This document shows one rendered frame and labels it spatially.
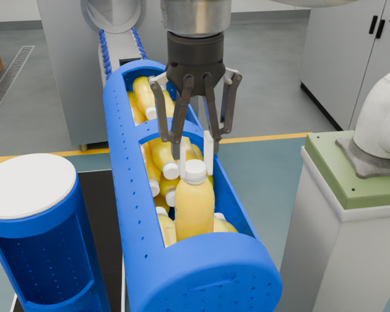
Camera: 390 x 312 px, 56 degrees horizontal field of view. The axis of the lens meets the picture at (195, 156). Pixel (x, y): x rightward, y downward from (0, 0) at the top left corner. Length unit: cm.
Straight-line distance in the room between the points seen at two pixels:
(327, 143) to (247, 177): 152
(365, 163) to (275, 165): 174
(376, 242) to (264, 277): 65
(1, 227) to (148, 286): 55
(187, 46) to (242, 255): 35
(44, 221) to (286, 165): 212
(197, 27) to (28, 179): 82
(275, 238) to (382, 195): 129
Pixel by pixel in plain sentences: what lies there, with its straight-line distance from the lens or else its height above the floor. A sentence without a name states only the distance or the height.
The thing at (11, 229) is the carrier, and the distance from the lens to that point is 110.
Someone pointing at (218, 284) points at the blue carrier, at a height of 118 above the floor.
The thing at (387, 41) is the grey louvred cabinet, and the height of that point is 90.
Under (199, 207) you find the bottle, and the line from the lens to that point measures 63.
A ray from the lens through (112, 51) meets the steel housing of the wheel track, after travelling 230.
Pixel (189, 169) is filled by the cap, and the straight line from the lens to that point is 61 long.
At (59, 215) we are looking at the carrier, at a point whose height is 99.
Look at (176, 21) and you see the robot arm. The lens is 47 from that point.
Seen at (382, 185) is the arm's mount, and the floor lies 105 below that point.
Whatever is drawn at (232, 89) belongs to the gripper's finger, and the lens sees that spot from 54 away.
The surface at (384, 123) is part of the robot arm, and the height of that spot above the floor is 122.
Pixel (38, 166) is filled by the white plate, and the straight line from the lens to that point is 121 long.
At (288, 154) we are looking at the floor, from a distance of 300.
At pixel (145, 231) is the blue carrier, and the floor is 120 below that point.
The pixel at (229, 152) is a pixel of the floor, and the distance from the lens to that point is 294.
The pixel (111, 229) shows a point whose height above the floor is 15.
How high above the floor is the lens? 172
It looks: 37 degrees down
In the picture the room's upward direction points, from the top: straight up
